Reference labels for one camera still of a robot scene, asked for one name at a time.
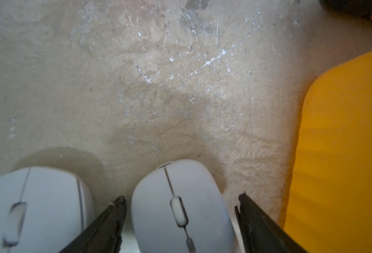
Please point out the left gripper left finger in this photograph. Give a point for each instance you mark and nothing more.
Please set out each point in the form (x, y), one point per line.
(104, 234)

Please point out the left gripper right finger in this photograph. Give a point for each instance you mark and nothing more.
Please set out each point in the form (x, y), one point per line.
(260, 234)

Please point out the white mouse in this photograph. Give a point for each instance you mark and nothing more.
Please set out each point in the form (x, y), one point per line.
(42, 210)
(178, 208)

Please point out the yellow plastic tray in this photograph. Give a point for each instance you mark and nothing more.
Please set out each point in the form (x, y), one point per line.
(330, 198)

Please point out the black tool case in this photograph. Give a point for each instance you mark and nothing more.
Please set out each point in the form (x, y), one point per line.
(355, 8)

